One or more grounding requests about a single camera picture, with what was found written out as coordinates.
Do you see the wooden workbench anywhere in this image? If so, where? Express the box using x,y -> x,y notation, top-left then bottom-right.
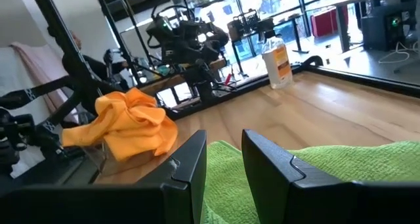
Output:
137,58 -> 227,95

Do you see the black computer tower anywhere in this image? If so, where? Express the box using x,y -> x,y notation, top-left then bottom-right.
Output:
360,5 -> 416,53

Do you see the clear spray bottle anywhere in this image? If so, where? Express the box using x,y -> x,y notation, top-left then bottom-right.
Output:
261,33 -> 294,90

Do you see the white floor cable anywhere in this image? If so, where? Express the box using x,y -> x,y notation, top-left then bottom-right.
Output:
377,41 -> 420,64

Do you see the red storage box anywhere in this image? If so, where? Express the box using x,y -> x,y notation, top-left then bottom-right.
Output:
310,6 -> 348,37

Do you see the clear plastic basket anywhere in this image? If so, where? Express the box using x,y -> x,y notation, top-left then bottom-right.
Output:
77,131 -> 180,177

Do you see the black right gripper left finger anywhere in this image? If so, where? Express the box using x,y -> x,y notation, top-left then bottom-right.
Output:
0,129 -> 208,224

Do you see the green microfiber towel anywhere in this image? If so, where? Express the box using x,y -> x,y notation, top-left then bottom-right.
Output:
200,140 -> 420,224

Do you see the wooden office desk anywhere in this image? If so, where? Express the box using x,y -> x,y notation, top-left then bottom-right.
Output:
323,0 -> 420,54

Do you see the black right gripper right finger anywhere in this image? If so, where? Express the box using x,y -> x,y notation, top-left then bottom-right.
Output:
241,129 -> 420,224

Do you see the pink hanging cloth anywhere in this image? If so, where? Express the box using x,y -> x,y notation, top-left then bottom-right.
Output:
11,41 -> 79,123

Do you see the black crate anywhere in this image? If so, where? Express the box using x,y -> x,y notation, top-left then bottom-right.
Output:
228,9 -> 275,41

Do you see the black metal table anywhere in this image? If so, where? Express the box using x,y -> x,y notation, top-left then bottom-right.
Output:
229,15 -> 311,79

